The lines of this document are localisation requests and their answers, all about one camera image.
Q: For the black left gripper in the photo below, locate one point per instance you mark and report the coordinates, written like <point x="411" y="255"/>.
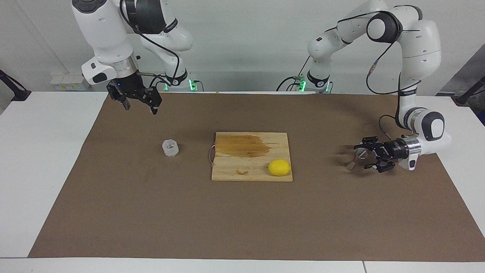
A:
<point x="394" y="149"/>

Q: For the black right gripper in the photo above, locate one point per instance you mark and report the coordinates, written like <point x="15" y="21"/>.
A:
<point x="128" y="83"/>

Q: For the metal double jigger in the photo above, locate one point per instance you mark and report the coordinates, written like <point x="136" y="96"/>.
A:
<point x="361" y="153"/>

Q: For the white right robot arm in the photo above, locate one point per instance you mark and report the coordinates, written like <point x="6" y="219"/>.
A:
<point x="102" y="34"/>

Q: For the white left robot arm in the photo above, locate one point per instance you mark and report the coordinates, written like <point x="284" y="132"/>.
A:
<point x="420" y="41"/>

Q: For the yellow lemon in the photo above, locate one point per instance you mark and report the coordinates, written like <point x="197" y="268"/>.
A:
<point x="279" y="167"/>

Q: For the black clamp stand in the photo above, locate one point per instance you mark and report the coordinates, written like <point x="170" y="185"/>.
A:
<point x="19" y="94"/>
<point x="464" y="99"/>

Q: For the brown paper table mat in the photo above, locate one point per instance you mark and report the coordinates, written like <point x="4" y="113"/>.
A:
<point x="151" y="212"/>

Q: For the wooden cutting board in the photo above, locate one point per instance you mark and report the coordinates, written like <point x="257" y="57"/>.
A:
<point x="242" y="167"/>

